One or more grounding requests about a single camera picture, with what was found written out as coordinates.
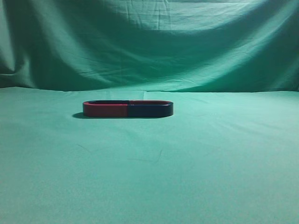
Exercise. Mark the red front U-shaped magnet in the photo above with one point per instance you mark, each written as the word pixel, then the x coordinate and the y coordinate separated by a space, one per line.
pixel 106 108

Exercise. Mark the green cloth backdrop and cover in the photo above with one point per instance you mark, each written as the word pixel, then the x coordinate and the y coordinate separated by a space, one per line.
pixel 229 154

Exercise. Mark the dark blue front U-shaped magnet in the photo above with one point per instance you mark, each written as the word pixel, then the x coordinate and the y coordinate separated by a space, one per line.
pixel 150 108

